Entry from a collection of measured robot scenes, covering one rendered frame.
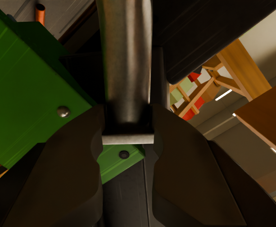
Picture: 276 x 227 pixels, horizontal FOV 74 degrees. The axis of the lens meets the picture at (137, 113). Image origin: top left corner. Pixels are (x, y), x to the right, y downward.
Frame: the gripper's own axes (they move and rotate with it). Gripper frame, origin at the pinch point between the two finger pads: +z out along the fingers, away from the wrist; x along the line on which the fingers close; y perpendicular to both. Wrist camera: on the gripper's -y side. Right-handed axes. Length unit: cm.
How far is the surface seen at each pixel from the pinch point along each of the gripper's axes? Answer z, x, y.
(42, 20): 44, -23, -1
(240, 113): 41, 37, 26
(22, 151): 2.4, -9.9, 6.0
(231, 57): 69, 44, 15
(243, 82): 65, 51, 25
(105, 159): 2.0, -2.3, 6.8
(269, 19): 809, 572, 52
